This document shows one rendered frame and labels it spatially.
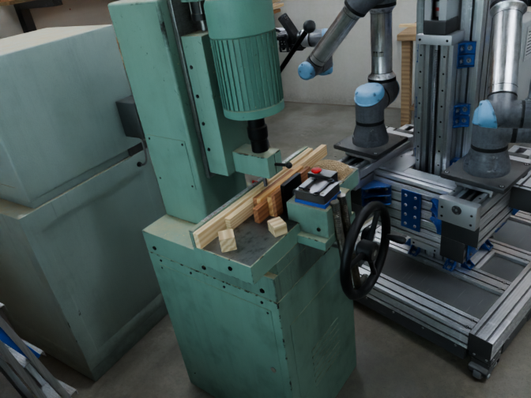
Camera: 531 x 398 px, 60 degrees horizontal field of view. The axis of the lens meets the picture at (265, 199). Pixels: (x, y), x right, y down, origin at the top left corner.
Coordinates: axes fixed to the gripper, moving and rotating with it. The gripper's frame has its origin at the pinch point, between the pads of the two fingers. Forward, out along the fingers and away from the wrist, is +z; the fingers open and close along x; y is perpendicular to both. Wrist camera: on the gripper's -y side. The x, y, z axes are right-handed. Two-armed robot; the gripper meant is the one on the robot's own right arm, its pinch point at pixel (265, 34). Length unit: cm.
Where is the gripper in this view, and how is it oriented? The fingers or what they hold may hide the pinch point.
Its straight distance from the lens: 226.7
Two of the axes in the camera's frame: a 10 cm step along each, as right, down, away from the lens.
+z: -8.3, -1.7, 5.4
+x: 5.2, -5.9, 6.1
